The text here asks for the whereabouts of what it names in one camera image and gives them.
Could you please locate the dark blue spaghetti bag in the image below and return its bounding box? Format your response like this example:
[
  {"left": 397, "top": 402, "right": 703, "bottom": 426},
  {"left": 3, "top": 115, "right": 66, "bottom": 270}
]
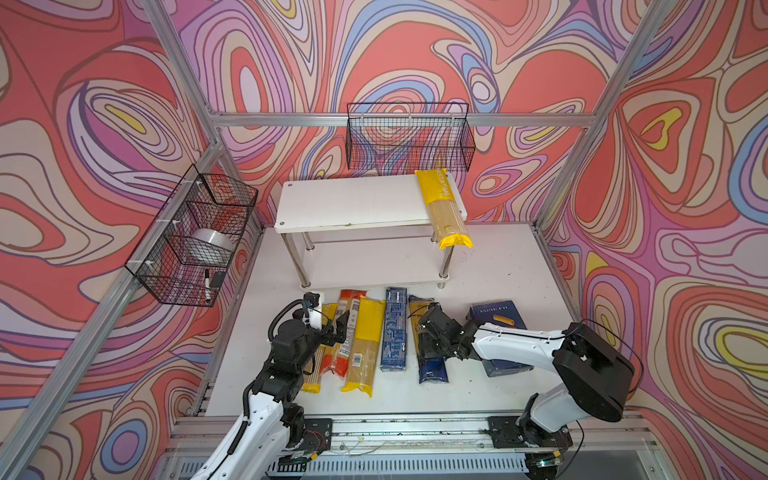
[{"left": 408, "top": 295, "right": 449, "bottom": 384}]

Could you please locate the black wire basket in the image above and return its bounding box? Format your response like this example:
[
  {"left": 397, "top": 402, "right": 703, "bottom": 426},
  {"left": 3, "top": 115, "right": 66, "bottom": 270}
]
[
  {"left": 125, "top": 166, "right": 259, "bottom": 307},
  {"left": 345, "top": 100, "right": 476, "bottom": 176}
]

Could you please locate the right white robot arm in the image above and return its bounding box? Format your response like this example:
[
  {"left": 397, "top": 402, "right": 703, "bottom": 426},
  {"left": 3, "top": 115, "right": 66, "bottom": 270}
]
[{"left": 418, "top": 303, "right": 635, "bottom": 446}]

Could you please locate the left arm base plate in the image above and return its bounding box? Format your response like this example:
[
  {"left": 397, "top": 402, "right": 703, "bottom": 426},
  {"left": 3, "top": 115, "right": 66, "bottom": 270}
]
[{"left": 286, "top": 417, "right": 333, "bottom": 456}]

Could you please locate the white shelf with metal legs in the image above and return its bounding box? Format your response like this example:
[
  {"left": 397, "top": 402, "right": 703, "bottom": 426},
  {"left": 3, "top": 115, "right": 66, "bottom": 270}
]
[{"left": 274, "top": 175, "right": 453, "bottom": 290}]

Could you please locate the blue Barilla pasta box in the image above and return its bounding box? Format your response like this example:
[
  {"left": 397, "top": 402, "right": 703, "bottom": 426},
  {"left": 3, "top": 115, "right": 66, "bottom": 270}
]
[{"left": 466, "top": 300, "right": 533, "bottom": 378}]

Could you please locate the blue spaghetti box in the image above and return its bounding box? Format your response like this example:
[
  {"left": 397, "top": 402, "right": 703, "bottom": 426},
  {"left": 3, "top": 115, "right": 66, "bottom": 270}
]
[{"left": 380, "top": 287, "right": 408, "bottom": 372}]

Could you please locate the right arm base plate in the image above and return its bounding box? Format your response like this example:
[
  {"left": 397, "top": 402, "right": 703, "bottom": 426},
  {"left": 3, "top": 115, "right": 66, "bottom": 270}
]
[{"left": 487, "top": 416, "right": 573, "bottom": 451}]

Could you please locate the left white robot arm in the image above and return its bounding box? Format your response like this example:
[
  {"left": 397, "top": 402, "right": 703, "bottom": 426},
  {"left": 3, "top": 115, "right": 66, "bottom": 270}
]
[{"left": 193, "top": 302, "right": 350, "bottom": 479}]

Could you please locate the black wire basket back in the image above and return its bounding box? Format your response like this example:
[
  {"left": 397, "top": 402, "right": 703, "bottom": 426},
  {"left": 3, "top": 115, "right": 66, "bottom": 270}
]
[{"left": 345, "top": 100, "right": 476, "bottom": 176}]

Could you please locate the silver tape roll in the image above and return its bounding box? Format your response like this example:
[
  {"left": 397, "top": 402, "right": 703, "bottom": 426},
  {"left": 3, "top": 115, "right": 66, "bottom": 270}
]
[{"left": 192, "top": 228, "right": 235, "bottom": 251}]

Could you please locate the red spaghetti bag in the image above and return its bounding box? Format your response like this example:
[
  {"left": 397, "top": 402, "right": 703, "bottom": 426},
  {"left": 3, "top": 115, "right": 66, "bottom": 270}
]
[{"left": 321, "top": 290, "right": 366, "bottom": 378}]

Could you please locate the yellow spaghetti bag long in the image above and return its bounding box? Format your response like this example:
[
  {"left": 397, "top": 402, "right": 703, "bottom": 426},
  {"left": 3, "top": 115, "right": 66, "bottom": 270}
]
[{"left": 342, "top": 297, "right": 386, "bottom": 398}]

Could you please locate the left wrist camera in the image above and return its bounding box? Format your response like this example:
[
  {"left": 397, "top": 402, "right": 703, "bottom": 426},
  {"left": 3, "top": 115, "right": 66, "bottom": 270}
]
[{"left": 302, "top": 292, "right": 323, "bottom": 330}]

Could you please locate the black wire basket left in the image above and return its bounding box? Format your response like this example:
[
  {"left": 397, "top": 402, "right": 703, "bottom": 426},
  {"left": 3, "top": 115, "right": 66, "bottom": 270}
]
[{"left": 125, "top": 166, "right": 259, "bottom": 307}]

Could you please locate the black marker pen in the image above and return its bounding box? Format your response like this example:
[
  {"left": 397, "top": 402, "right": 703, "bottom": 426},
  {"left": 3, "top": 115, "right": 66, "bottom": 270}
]
[{"left": 204, "top": 269, "right": 212, "bottom": 305}]

